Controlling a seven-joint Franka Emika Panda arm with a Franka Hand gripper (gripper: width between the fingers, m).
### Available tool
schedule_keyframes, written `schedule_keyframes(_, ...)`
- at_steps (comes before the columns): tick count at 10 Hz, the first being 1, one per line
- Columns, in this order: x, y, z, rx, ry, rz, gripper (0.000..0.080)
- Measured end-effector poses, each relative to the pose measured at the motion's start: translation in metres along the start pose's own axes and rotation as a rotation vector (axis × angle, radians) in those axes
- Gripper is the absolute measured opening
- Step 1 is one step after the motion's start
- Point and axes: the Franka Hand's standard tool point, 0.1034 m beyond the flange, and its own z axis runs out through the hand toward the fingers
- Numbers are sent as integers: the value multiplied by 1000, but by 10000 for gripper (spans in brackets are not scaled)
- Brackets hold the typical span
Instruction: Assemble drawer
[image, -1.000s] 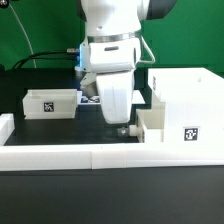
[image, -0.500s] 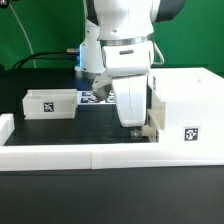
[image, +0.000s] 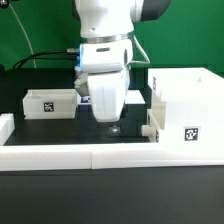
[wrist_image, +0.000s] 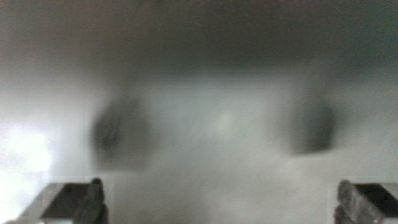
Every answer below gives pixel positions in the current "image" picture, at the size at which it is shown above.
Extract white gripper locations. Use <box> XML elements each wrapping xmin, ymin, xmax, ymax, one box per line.
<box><xmin>75</xmin><ymin>40</ymin><xmax>133</xmax><ymax>134</ymax></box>

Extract white drawer tray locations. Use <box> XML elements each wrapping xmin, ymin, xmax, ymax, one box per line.
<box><xmin>22</xmin><ymin>89</ymin><xmax>77</xmax><ymax>119</ymax></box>
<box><xmin>141</xmin><ymin>102</ymin><xmax>166</xmax><ymax>143</ymax></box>

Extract white drawer cabinet box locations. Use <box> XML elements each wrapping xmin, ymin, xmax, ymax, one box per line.
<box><xmin>148</xmin><ymin>68</ymin><xmax>224</xmax><ymax>144</ymax></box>

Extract white front drawer tray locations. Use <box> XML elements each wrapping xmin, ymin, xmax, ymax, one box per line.
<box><xmin>141</xmin><ymin>102</ymin><xmax>166</xmax><ymax>143</ymax></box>

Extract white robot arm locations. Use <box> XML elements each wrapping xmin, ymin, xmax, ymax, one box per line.
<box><xmin>72</xmin><ymin>0</ymin><xmax>172</xmax><ymax>123</ymax></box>

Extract marker tag sheet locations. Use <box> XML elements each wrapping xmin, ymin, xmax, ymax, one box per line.
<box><xmin>77</xmin><ymin>90</ymin><xmax>145</xmax><ymax>105</ymax></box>

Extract white U-shaped fence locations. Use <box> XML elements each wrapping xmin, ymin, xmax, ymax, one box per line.
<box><xmin>0</xmin><ymin>114</ymin><xmax>224</xmax><ymax>171</ymax></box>

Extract black cables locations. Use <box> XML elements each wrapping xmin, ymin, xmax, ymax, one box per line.
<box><xmin>11</xmin><ymin>48</ymin><xmax>81</xmax><ymax>70</ymax></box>

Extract thin white cable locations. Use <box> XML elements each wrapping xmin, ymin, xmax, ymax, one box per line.
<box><xmin>9</xmin><ymin>3</ymin><xmax>37</xmax><ymax>69</ymax></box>

